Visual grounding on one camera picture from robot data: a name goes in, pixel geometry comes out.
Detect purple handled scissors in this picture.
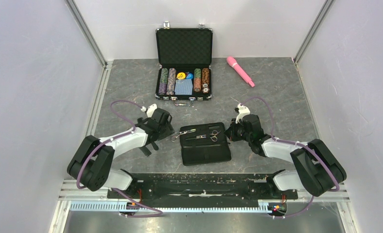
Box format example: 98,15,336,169
186,130,221,142

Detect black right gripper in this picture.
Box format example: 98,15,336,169
224,117,252,143

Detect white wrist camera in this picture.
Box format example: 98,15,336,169
141,104,158,117
235,103,250,124

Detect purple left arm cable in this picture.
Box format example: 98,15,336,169
76,100,164,218

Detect purple green chip stack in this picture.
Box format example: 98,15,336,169
158,68,168,95

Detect green orange chip stack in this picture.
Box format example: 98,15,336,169
193,68,201,92

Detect yellow dealer button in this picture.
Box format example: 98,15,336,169
176,72,186,80

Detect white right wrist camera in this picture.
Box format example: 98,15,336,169
235,103,250,124

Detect pink wand massager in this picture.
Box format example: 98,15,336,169
226,56,255,87

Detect blue playing card deck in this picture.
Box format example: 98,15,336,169
174,79,193,95

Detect black zippered tool pouch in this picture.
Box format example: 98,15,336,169
179,122,232,166

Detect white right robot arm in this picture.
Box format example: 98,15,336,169
225,114,347,198

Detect black tail comb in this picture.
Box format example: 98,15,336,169
150,141,159,151

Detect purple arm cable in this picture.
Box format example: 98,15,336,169
237,97,340,218
76,100,164,218

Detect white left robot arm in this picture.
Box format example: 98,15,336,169
67,104,174,198

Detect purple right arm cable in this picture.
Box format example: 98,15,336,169
237,97,340,218

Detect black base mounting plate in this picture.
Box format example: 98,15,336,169
124,173,298,208

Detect silver scissors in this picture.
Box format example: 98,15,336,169
171,129,196,142

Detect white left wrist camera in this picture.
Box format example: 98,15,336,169
141,104,158,117

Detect purple grey chip stack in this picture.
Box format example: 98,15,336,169
166,68,176,95

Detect black poker chip case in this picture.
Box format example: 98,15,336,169
154,20,214,106

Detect brown orange chip stack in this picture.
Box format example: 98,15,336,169
201,68,210,93

